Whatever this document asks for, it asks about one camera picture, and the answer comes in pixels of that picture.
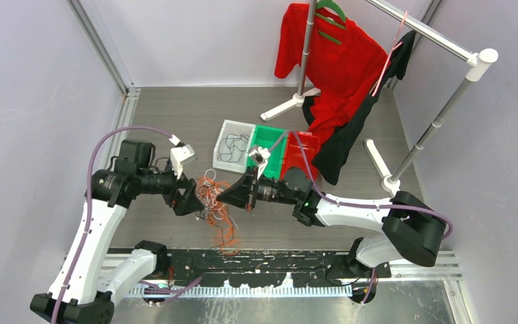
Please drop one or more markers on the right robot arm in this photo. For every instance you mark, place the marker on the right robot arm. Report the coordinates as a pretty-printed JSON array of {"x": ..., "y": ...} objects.
[{"x": 403, "y": 227}]

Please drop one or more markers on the pink clothes hanger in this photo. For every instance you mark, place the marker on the pink clothes hanger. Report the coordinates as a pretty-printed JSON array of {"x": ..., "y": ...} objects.
[{"x": 388, "y": 58}]

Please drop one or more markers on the aluminium frame rail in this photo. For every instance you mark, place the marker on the aluminium frame rail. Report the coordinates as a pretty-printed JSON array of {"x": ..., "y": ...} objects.
[{"x": 445, "y": 269}]

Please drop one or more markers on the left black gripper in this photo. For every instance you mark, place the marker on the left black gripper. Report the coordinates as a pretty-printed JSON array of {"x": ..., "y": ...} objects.
[{"x": 187, "y": 201}]

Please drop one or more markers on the white plastic bin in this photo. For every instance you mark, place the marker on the white plastic bin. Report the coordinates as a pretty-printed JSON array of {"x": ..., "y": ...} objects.
[{"x": 231, "y": 149}]

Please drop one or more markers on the red t-shirt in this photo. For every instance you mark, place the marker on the red t-shirt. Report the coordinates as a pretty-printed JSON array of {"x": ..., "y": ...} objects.
[{"x": 344, "y": 63}]

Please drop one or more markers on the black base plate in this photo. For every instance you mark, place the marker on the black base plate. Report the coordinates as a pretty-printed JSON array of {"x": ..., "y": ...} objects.
[{"x": 259, "y": 268}]

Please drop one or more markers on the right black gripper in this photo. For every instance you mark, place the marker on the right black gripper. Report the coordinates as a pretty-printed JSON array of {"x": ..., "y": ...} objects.
[{"x": 238, "y": 194}]

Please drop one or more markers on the black t-shirt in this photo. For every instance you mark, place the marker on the black t-shirt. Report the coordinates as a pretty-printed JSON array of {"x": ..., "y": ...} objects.
[{"x": 334, "y": 152}]

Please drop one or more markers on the green clothes hanger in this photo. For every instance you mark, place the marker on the green clothes hanger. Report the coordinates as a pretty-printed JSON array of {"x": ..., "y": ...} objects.
[{"x": 330, "y": 12}]

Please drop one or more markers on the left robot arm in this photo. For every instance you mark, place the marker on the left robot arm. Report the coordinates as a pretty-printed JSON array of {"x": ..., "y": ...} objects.
[{"x": 80, "y": 294}]

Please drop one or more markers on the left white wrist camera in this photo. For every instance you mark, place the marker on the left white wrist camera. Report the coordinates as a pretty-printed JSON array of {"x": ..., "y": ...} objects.
[{"x": 179, "y": 156}]

